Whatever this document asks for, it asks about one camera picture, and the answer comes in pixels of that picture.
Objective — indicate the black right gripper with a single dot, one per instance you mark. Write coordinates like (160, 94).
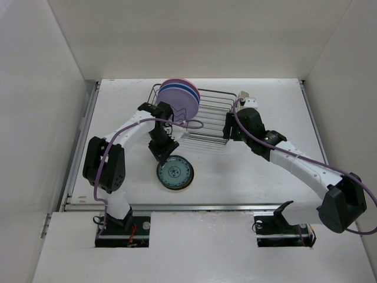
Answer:
(230, 121)

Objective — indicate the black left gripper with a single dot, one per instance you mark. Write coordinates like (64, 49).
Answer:
(161, 153)

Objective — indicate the teal patterned plate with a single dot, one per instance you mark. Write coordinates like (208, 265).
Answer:
(173, 160)

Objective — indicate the wire dish rack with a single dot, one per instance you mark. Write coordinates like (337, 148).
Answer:
(213, 107)

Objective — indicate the lilac plate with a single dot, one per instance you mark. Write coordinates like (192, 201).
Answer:
(184, 103)

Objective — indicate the blue plate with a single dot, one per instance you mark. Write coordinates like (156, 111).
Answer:
(191, 90)

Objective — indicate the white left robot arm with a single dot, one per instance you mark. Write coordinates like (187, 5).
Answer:
(104, 166)

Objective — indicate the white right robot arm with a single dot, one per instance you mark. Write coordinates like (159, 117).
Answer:
(342, 199)

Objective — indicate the white cutlery holder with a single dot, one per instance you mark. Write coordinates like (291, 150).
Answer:
(243, 94)

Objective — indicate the pink plate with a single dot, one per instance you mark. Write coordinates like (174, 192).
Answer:
(181, 81)

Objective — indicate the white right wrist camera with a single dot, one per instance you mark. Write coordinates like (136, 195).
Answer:
(248, 102)

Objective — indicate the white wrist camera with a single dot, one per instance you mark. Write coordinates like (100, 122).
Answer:
(248, 102)
(179, 133)

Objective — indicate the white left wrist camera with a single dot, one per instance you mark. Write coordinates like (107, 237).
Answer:
(179, 133)

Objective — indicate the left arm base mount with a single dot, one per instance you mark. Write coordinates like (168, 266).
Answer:
(115, 234)

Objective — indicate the aluminium front rail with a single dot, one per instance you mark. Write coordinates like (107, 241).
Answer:
(176, 208)

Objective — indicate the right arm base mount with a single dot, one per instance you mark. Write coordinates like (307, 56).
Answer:
(272, 232)

